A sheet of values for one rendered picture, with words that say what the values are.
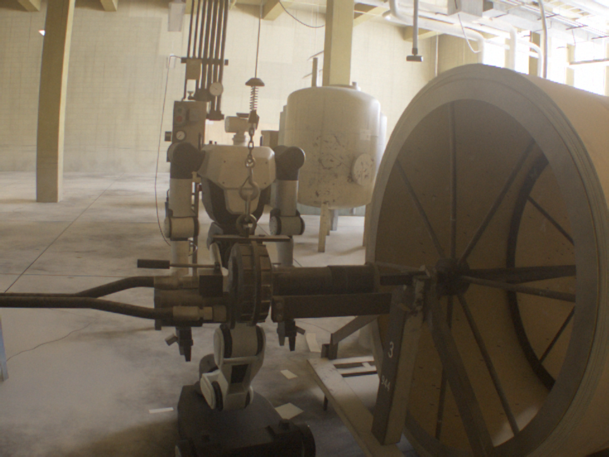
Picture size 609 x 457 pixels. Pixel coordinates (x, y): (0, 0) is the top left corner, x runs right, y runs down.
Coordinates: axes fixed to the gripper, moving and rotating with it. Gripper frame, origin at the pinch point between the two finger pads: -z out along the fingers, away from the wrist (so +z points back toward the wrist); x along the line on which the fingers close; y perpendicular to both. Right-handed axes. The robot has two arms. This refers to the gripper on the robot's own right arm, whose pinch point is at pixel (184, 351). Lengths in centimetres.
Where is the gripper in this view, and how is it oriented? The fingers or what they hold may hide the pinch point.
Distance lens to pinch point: 195.9
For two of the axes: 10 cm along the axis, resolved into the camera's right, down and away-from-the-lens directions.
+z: -0.2, -10.0, 0.0
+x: 4.1, -0.1, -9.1
